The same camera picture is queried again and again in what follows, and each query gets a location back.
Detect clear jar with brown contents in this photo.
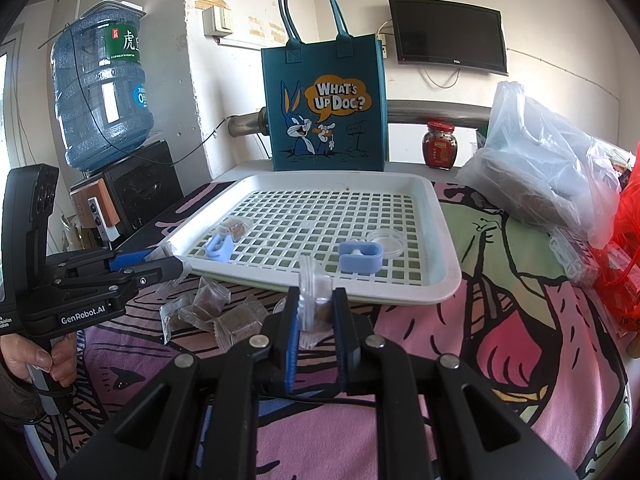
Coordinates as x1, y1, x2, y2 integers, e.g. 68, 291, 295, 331
297, 256, 333, 350

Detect clear packets beside red bag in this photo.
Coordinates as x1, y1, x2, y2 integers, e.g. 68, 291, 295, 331
549, 228, 600, 288

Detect teal Bugs Bunny tote bag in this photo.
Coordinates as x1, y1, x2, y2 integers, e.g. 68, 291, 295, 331
262, 0, 388, 171

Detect black wall monitor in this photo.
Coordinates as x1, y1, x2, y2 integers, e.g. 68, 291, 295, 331
388, 0, 508, 75

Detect person's left hand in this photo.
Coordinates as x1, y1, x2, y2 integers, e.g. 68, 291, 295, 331
1, 334, 77, 387

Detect large light-blue plastic clip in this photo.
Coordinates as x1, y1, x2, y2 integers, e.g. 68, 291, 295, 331
338, 242, 384, 275

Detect red-lidded sauce jar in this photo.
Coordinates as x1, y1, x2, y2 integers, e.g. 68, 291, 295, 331
422, 120, 458, 170

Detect metal bed rail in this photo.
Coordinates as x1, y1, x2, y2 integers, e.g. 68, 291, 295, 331
228, 98, 494, 137

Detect white perforated plastic tray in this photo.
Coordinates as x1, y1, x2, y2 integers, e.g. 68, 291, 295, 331
163, 171, 461, 306

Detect blue water jug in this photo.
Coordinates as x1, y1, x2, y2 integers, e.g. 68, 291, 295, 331
51, 0, 154, 174

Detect white wall switch box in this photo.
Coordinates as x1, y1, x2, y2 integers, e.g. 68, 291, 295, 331
202, 6, 232, 38

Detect black water dispenser cabinet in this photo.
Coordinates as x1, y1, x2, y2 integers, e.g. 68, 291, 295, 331
70, 141, 183, 247

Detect clear sachet with brown cube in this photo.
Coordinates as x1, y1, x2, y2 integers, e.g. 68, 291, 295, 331
219, 216, 254, 243

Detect red plastic bag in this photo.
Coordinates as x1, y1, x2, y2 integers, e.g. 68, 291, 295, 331
596, 154, 639, 333

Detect colourful cartoon bed blanket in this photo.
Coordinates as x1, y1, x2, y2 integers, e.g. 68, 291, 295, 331
26, 183, 639, 479

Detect clear round plastic lid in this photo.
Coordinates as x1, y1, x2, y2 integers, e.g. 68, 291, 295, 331
366, 228, 407, 259

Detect clear plastic bag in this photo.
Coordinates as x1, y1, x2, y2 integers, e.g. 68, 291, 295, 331
458, 81, 620, 249

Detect small light-blue plastic clip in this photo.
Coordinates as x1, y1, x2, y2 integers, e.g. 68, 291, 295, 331
204, 233, 234, 263

